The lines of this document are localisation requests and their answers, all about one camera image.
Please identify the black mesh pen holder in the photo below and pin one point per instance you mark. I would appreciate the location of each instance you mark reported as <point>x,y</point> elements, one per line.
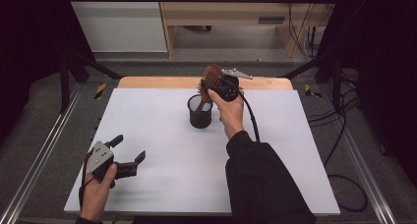
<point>200,119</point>

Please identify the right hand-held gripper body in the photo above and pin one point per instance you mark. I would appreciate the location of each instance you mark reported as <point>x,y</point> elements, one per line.
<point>227,88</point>

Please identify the light wooden desk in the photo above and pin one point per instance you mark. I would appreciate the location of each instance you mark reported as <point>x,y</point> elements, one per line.
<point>229,12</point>

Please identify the black yellow tape marker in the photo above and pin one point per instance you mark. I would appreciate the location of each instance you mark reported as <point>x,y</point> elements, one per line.
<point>100,90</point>
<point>309,90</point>

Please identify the brown wooden hairbrush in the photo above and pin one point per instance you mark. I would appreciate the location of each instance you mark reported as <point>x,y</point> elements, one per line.
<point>213,73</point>

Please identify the black metal stand leg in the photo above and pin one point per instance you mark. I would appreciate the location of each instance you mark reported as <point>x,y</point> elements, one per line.
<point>337,83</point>
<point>64,83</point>

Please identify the person's right hand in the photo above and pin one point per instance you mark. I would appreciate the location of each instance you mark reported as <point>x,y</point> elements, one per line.
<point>231,116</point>

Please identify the white cabinet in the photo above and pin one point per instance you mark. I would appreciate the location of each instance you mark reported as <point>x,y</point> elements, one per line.
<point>121,27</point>

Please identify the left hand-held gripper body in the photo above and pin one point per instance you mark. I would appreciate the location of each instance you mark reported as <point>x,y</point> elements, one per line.
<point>100,156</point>

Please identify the person's left hand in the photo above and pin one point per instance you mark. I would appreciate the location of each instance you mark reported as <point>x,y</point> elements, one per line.
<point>95,197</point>

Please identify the aluminium floor rail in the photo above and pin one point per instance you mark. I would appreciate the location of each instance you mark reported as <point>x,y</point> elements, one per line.
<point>39,155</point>
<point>364,171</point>

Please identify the white table board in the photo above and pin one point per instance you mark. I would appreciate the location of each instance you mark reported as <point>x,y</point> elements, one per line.
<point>170,184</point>

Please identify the black curtain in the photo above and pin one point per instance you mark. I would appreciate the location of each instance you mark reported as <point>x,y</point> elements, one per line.
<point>29,47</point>
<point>383,70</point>

